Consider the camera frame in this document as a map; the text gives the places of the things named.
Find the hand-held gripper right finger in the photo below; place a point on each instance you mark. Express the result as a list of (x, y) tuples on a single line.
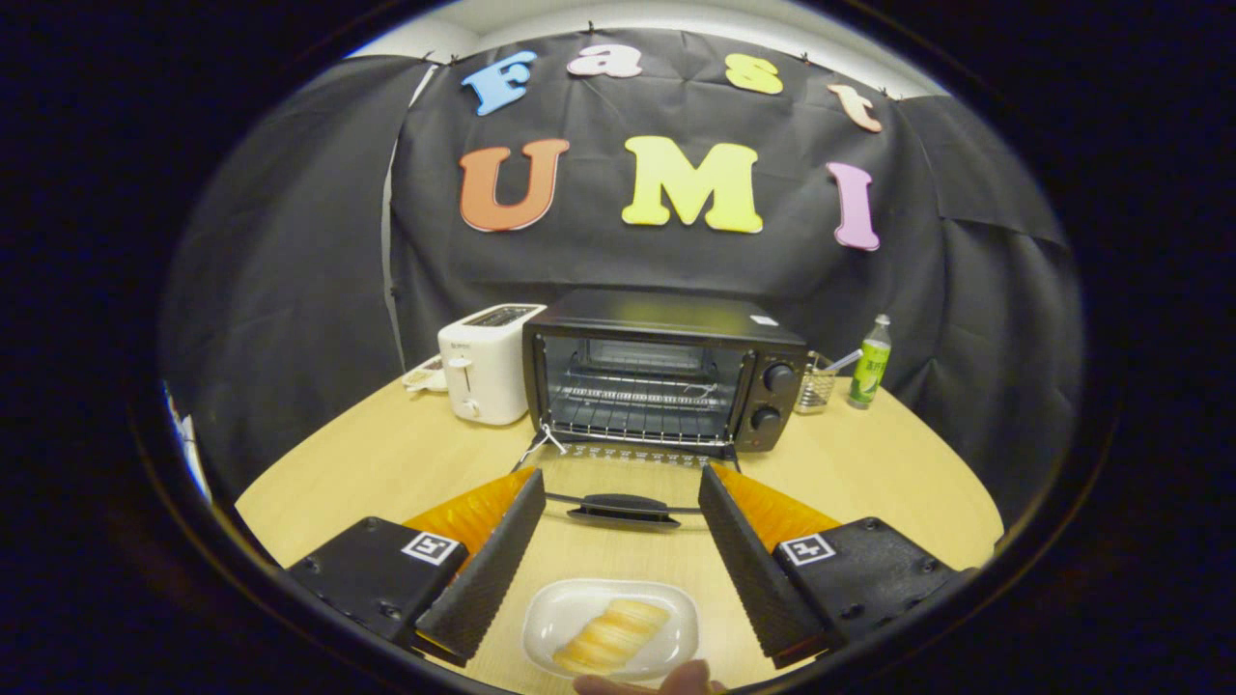
[(748, 569)]

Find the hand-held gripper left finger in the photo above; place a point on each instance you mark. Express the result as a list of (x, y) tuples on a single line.
[(492, 569)]

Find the ridged bread roll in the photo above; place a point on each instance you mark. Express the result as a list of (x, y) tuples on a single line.
[(608, 637)]

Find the black toaster oven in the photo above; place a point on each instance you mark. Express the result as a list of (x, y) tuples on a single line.
[(666, 314)]

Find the white slot toaster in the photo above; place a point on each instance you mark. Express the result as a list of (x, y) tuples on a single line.
[(492, 376)]

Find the white oblong plate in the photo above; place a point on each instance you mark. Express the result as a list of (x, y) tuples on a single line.
[(560, 608)]

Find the glass cup with straw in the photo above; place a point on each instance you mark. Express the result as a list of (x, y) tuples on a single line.
[(814, 391)]

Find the green label drink bottle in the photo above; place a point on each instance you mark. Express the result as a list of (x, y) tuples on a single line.
[(869, 372)]

